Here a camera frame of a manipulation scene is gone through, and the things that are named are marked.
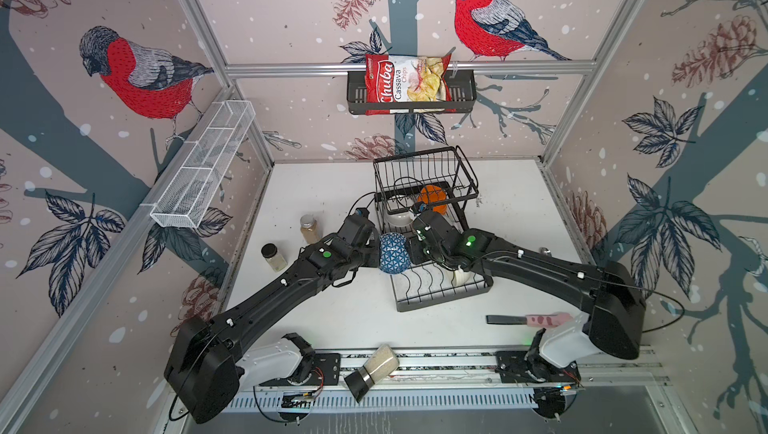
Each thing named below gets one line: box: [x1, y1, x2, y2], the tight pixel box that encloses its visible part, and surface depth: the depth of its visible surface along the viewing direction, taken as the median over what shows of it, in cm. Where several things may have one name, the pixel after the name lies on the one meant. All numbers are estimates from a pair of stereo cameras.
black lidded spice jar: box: [261, 243, 287, 273], surface depth 86 cm
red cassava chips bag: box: [365, 53, 456, 115], surface depth 89 cm
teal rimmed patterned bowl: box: [379, 232, 411, 275], surface depth 85 cm
